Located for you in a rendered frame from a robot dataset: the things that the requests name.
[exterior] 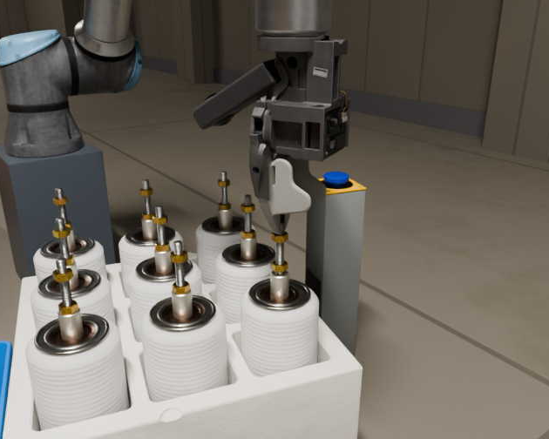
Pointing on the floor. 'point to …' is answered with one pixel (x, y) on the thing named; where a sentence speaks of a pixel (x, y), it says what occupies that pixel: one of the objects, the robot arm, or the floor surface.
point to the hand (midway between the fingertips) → (274, 219)
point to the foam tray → (282, 388)
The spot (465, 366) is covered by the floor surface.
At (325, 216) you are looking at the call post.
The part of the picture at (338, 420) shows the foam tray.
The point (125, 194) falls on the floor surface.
